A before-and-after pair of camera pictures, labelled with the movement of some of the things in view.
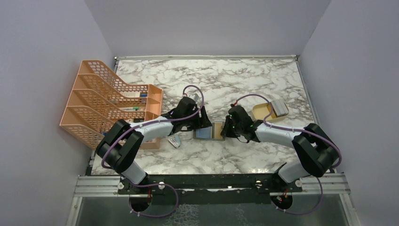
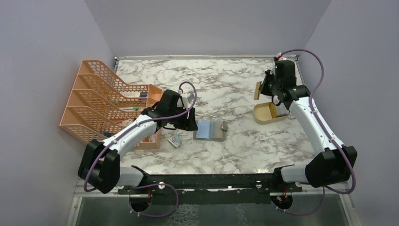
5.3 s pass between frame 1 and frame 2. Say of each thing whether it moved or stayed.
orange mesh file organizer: stayed
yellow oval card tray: stayed
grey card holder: stayed
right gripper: moved
